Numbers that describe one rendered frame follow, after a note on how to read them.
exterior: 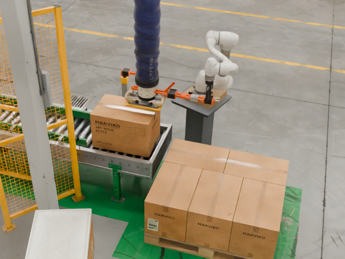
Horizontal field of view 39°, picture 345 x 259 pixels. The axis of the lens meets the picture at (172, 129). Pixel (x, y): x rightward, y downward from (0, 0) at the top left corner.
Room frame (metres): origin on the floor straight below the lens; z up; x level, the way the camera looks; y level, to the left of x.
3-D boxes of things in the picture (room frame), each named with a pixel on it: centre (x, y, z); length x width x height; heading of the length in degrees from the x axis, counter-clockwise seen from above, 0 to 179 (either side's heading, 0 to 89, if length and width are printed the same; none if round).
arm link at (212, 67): (3.82, -0.33, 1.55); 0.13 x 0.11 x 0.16; 88
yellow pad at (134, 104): (3.87, 0.28, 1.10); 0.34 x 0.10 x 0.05; 76
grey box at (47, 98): (3.23, 1.06, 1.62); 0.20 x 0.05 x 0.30; 75
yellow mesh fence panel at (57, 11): (3.48, 1.26, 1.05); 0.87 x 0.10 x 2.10; 127
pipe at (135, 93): (3.96, 0.26, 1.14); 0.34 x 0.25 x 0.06; 76
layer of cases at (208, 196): (3.46, -0.48, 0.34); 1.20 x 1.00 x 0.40; 75
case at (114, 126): (4.00, 0.47, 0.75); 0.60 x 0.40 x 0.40; 76
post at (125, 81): (4.55, 0.54, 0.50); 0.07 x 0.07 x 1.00; 75
